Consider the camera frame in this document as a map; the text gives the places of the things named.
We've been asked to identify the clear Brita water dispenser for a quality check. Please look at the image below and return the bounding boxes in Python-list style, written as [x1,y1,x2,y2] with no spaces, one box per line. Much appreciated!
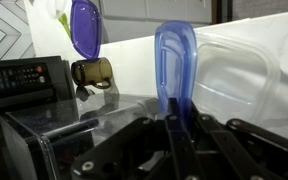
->
[0,94,162,180]

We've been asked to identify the purple plastic lid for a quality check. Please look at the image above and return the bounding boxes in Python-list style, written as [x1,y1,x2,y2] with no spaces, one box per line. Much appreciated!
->
[69,0,103,61]

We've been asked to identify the grey cabinet doors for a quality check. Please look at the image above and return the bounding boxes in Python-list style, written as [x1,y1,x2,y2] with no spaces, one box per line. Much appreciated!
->
[98,0,214,45]

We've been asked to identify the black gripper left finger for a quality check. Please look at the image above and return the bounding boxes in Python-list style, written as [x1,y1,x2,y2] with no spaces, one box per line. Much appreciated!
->
[71,97,199,180]

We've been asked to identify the white flower green stem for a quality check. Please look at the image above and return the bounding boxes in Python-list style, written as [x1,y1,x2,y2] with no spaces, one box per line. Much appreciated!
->
[46,0,72,38]

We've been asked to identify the clear plastic container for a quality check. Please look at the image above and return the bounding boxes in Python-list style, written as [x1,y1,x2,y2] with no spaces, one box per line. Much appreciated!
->
[191,31,282,125]

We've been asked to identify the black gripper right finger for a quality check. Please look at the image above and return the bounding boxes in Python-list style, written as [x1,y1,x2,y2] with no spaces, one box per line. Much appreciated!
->
[187,102,288,180]

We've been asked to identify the light blue plastic lid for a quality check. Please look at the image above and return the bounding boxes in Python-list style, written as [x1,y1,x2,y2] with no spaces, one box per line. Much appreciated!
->
[154,20,199,125]

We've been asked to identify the dark window frame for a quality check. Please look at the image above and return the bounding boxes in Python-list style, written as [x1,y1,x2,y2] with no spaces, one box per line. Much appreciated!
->
[211,0,234,25]

